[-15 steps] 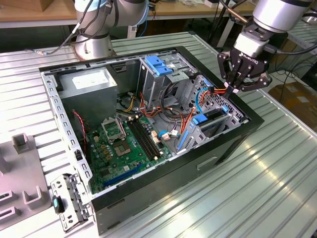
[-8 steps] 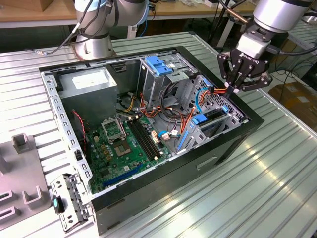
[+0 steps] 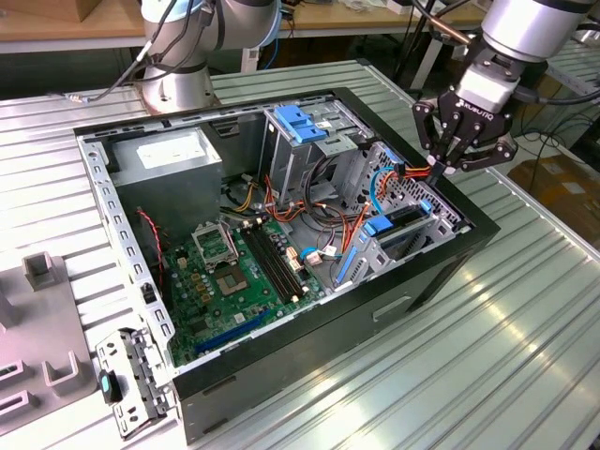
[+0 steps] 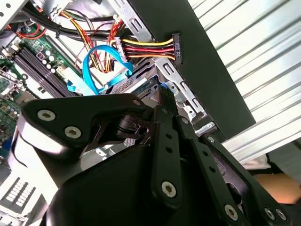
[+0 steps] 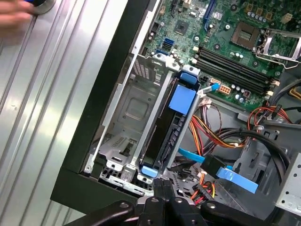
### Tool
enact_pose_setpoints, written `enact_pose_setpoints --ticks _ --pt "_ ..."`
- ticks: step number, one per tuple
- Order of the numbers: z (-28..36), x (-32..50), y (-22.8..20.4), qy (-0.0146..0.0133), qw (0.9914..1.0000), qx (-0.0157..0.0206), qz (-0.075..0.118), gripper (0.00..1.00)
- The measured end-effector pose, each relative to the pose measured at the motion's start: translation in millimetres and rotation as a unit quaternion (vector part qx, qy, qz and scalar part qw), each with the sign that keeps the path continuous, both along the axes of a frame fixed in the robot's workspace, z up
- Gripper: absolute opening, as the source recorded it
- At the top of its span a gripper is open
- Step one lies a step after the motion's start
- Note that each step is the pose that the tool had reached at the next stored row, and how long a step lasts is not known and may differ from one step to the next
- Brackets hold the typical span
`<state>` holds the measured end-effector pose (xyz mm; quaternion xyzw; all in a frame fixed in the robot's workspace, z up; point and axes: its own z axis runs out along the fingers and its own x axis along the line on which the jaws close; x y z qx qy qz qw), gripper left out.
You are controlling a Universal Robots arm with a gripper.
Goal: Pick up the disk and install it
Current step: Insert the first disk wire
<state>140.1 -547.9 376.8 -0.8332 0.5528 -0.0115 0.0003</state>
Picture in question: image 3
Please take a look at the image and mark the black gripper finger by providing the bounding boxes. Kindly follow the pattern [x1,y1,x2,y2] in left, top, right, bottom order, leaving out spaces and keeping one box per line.
[443,138,520,176]
[411,99,453,189]

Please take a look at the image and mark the orange red power wire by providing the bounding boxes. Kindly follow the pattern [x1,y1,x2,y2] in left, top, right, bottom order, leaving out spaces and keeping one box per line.
[340,158,437,257]

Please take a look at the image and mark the blue data wire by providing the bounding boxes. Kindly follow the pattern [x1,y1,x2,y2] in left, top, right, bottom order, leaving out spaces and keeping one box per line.
[367,146,405,217]

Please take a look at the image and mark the hard disk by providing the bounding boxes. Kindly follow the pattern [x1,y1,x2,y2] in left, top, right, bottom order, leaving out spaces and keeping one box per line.
[335,200,433,287]

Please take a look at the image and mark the grey metal disk bay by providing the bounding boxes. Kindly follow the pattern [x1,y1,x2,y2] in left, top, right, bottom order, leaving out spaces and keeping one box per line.
[327,140,473,295]

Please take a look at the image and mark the flat cardboard box with label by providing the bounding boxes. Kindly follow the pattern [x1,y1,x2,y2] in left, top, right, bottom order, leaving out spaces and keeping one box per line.
[507,157,600,245]

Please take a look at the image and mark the metal slat side table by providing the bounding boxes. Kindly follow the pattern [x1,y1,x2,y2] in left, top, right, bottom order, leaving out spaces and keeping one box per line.
[543,39,600,107]

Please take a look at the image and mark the long wooden workbench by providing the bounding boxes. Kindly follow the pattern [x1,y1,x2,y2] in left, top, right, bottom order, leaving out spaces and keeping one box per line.
[0,0,488,55]

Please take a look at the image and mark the blue plastic drive latch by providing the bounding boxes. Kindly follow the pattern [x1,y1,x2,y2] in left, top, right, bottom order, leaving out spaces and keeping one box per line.
[273,104,328,144]

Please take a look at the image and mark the grey optical drive cage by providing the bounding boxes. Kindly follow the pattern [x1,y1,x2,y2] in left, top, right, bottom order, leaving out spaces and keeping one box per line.
[258,98,376,210]

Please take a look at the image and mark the black RAM slot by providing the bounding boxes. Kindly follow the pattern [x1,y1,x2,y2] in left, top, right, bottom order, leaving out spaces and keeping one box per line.
[239,220,296,305]
[251,217,307,301]

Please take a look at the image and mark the black open PC case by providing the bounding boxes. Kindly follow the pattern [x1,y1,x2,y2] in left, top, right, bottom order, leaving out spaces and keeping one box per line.
[72,86,502,445]

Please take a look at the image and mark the CPU socket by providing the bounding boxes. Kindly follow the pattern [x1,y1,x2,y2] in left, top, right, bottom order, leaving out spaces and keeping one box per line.
[213,262,258,300]

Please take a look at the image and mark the metal socket cover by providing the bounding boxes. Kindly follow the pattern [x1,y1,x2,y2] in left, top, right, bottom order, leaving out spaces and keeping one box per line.
[190,222,236,271]

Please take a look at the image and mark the grey power supply unit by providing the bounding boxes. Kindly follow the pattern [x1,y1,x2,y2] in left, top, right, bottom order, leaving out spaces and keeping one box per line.
[108,126,224,241]

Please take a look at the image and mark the blue expansion slot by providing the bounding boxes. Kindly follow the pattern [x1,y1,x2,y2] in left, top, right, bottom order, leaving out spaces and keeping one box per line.
[194,307,272,356]

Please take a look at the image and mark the green motherboard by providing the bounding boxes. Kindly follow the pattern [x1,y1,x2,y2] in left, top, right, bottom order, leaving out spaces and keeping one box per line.
[161,217,329,368]

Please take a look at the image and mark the black case fan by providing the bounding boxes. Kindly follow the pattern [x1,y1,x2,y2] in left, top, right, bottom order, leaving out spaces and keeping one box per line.
[133,209,173,308]

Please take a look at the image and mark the hinged metal slot retainer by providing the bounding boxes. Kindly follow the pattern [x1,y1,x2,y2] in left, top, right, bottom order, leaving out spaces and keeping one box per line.
[95,326,178,442]

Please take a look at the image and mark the black latch with blue mark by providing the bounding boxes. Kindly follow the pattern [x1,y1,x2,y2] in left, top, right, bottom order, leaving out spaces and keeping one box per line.
[97,368,125,405]

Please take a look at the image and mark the grey parts rack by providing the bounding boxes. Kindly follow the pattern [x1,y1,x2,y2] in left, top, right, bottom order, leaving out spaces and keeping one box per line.
[0,251,95,426]

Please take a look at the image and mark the black camera cable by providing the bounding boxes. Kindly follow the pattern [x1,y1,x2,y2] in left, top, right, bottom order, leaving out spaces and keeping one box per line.
[513,27,600,107]

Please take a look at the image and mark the black cable with bronze plug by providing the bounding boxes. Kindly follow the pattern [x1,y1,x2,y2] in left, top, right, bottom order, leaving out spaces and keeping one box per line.
[411,0,474,47]

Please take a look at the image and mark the black wire bundle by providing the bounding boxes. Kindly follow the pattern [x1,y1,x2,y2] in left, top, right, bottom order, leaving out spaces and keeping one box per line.
[299,153,365,231]

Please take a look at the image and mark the red orange wire bundle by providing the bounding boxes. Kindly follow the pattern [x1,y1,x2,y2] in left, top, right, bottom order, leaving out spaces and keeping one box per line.
[262,173,310,224]

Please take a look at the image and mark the short blue wire white label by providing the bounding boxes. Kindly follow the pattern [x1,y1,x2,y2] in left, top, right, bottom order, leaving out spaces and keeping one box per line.
[297,244,339,269]

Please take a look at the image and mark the yellow power wire bundle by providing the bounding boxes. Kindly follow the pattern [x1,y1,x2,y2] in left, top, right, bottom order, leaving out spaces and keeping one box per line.
[232,180,260,213]

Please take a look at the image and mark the red black twisted wire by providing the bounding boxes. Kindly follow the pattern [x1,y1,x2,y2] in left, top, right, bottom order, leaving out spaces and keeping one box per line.
[135,208,166,288]

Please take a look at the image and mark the black cable with silver plug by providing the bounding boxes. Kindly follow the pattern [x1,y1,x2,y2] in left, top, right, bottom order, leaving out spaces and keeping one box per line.
[60,0,226,104]

